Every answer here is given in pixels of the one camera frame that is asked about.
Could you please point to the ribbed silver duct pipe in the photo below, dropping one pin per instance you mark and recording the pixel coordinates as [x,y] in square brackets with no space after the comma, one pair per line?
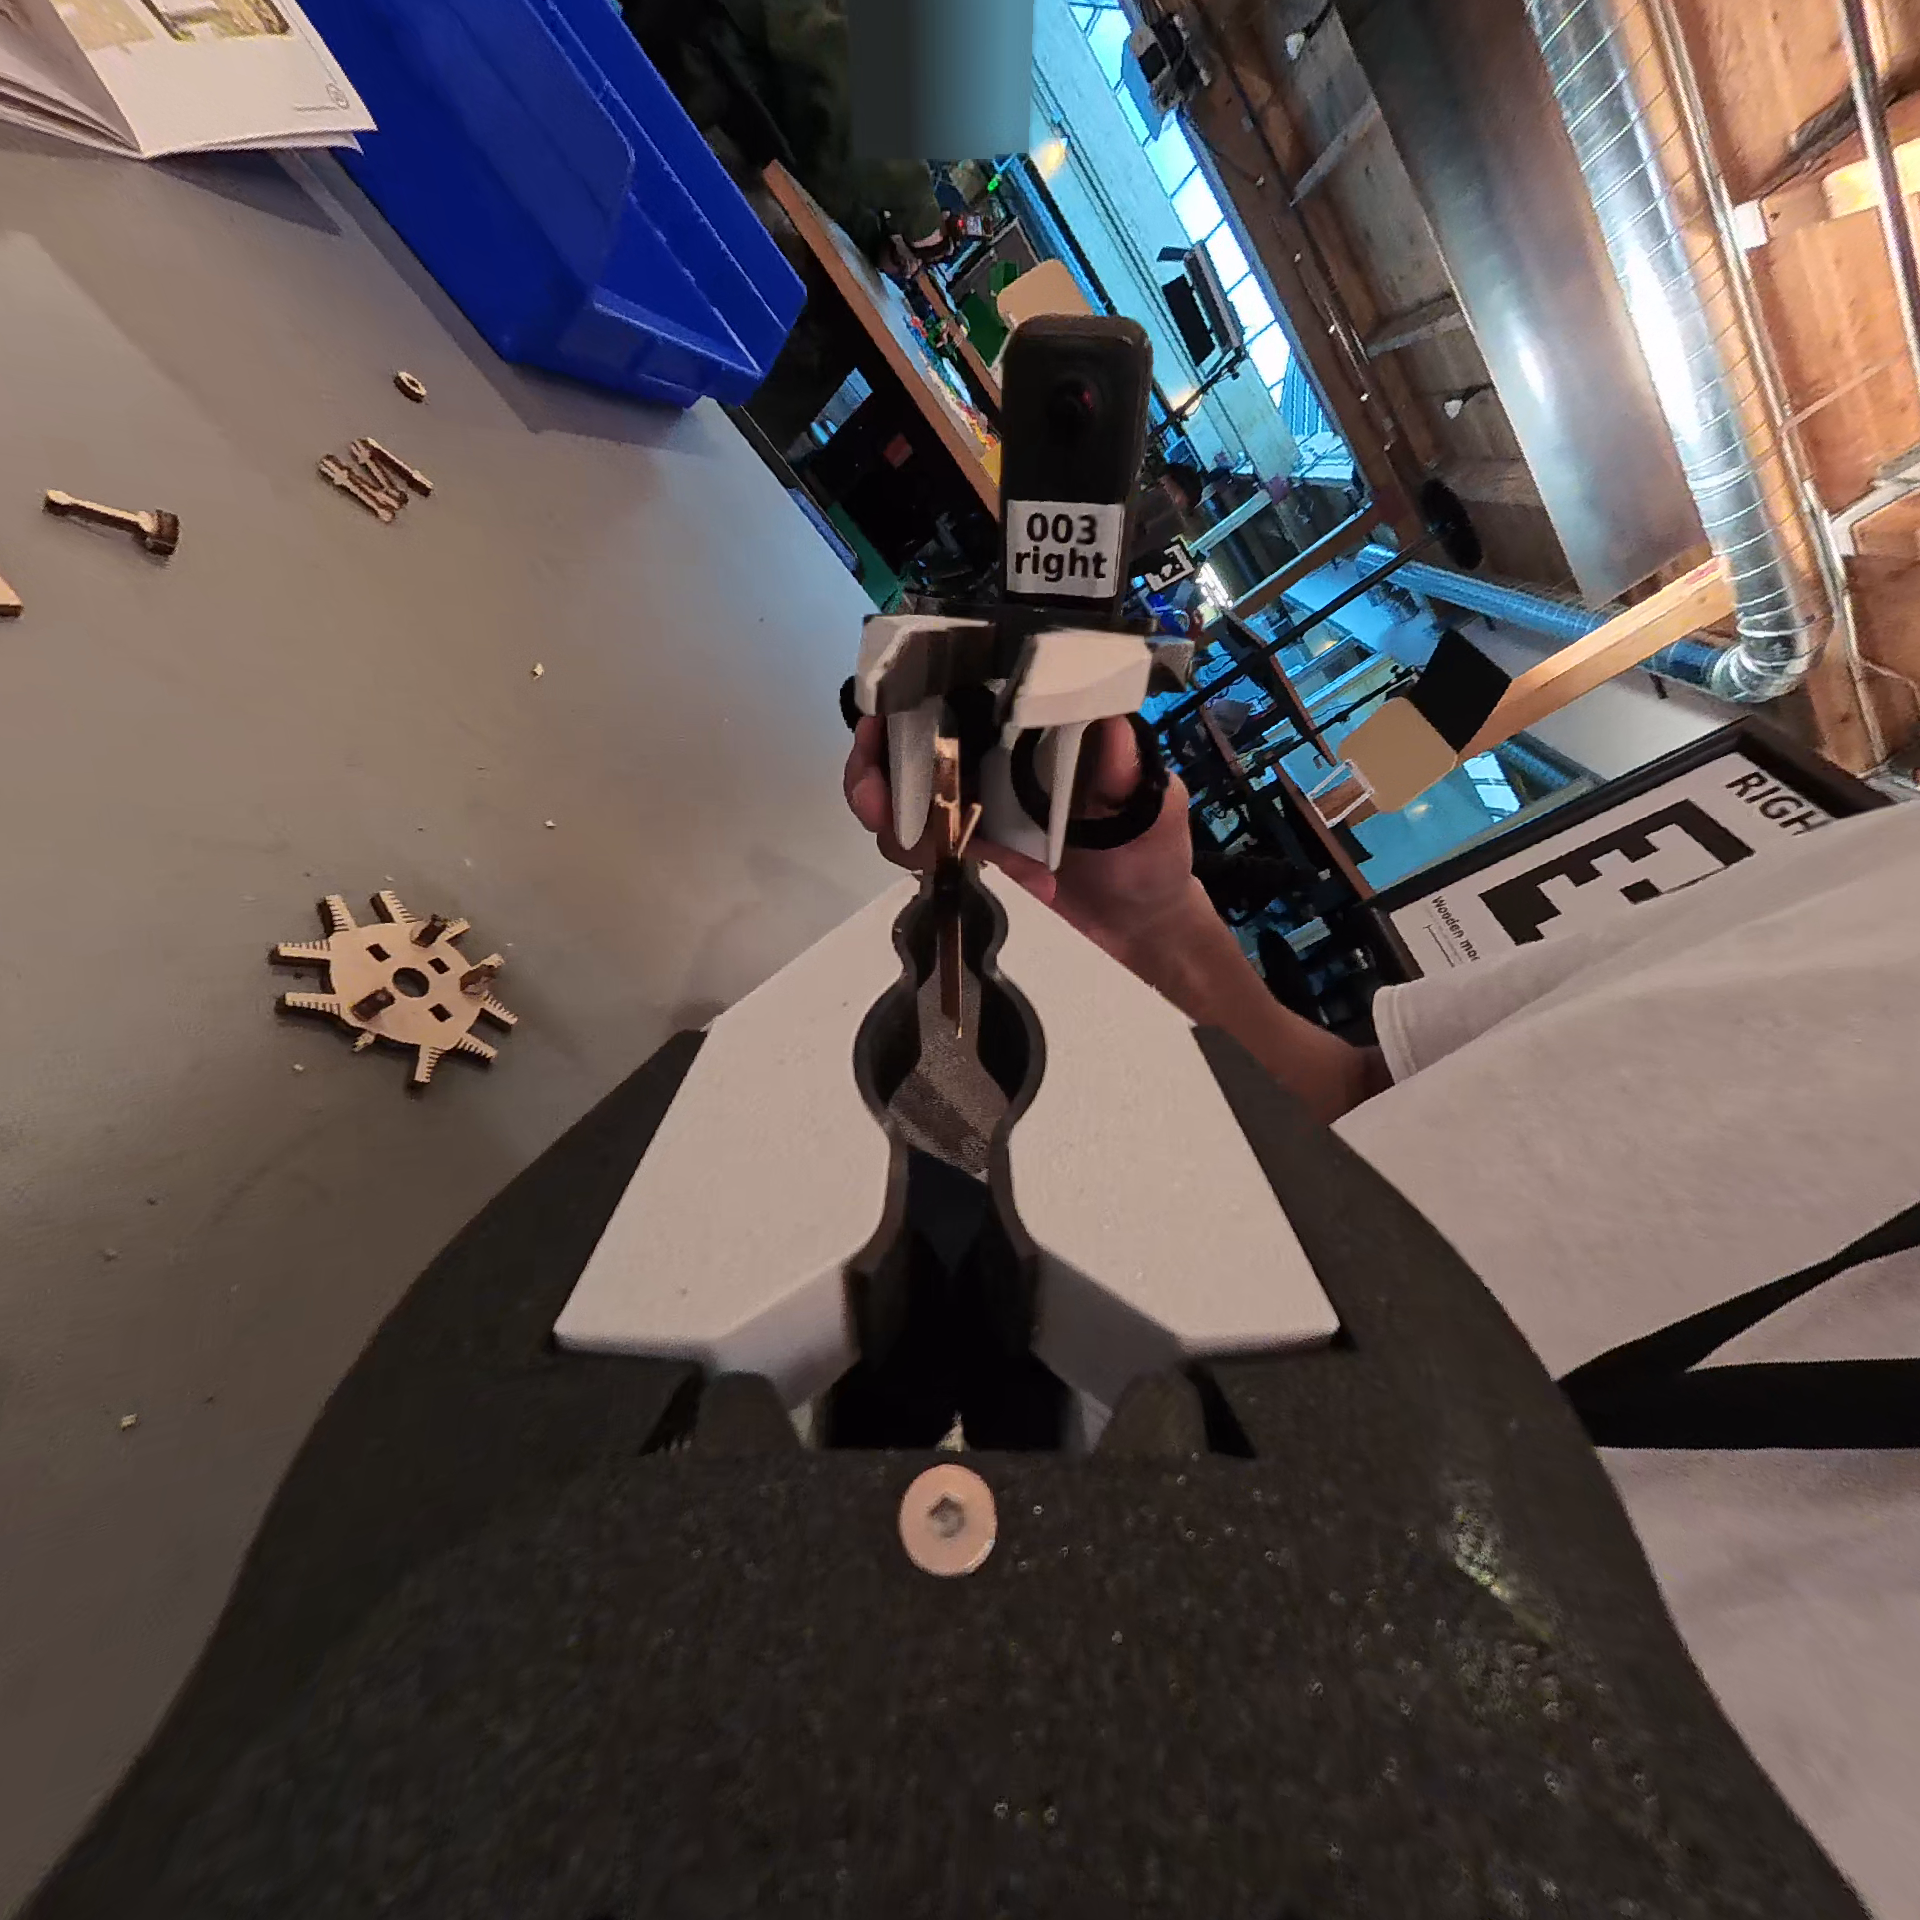
[1679,331]

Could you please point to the spoked wooden gear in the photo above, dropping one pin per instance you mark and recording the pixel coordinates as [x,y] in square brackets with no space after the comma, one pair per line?
[354,961]

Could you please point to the smooth grey metal duct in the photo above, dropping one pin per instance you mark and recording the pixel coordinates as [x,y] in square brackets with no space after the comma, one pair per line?
[1501,345]

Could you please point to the dark wooden pin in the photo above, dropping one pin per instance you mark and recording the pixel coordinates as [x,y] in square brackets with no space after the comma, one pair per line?
[401,468]

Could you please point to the framed marker sign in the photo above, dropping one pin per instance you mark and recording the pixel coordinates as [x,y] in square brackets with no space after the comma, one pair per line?
[1649,870]

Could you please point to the person's right hand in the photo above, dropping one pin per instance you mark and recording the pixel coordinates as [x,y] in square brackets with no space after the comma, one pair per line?
[1141,893]

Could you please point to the instruction booklet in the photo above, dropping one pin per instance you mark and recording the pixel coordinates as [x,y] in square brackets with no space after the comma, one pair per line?
[196,75]

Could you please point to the slim wooden part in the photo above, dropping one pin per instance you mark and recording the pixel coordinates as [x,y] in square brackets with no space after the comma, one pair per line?
[956,961]

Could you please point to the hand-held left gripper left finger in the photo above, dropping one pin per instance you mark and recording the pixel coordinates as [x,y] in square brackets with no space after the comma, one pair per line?
[719,1202]

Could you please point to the blue plastic bin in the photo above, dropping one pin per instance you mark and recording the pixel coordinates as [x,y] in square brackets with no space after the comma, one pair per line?
[571,195]

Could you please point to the headed wooden pin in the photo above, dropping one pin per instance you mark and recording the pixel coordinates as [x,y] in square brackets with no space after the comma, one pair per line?
[113,514]

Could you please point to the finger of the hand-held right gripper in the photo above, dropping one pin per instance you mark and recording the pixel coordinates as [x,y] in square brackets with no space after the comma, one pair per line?
[913,766]
[1104,675]

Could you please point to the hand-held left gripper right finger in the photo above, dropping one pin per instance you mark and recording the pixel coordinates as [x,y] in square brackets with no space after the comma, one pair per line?
[1163,1202]

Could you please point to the wooden ceiling beam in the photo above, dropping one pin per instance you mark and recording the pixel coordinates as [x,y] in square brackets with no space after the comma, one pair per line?
[1619,653]

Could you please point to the notched wooden piece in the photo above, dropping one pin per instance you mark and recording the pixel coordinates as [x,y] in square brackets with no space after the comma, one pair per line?
[358,488]

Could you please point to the grey desk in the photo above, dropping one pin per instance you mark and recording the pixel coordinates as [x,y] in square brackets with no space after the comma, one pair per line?
[449,720]

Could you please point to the wooden workbench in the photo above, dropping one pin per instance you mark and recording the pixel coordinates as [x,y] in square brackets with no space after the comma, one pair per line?
[884,331]

